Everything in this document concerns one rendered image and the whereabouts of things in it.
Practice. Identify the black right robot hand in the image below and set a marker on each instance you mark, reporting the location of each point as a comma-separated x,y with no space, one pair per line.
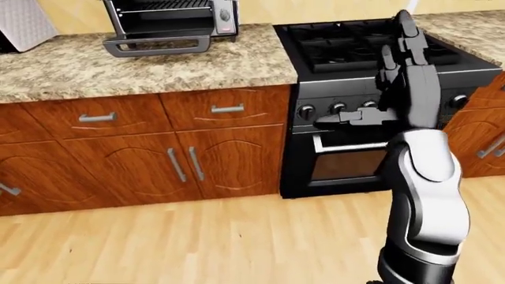
420,94

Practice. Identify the wooden cabinet door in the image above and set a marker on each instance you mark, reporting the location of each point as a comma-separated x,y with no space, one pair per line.
47,183
126,168
240,159
479,130

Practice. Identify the silver black toaster oven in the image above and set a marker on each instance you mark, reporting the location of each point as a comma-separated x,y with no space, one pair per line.
225,17

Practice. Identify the black stove knob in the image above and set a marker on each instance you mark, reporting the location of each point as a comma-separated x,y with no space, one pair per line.
338,107
458,100
306,111
369,104

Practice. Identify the wooden drawer front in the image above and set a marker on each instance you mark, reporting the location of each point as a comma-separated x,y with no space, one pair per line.
19,124
487,96
59,115
260,106

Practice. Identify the black gas stove range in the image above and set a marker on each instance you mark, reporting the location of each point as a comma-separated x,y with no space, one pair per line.
335,77

